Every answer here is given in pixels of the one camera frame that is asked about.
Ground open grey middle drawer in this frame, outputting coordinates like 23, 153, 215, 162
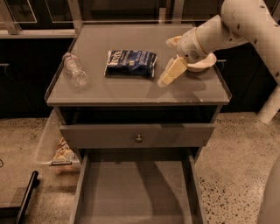
69, 152, 207, 224

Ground round metal drawer knob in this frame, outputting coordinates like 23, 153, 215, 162
136, 135, 143, 143

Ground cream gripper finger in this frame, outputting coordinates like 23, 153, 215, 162
165, 36, 181, 47
157, 57, 187, 88

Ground grey top drawer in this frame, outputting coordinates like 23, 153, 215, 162
59, 123, 214, 149

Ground black metal bar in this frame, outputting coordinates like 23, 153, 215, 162
0, 171, 40, 224

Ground snack packets in bin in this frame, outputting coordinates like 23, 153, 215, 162
53, 137, 76, 160

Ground metal window frame rail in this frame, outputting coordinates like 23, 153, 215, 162
0, 0, 280, 40

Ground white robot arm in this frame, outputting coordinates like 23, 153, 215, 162
157, 0, 280, 224

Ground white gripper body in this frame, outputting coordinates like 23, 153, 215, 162
176, 28, 207, 64

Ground white paper bowl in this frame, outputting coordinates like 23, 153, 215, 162
187, 53, 217, 73

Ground blue chip bag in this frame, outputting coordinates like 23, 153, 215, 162
104, 50, 157, 78

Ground clear plastic storage bin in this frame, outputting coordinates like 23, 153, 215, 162
34, 110, 81, 173

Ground grey drawer cabinet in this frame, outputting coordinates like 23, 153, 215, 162
45, 24, 231, 155

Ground clear plastic water bottle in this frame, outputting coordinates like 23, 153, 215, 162
62, 52, 90, 88

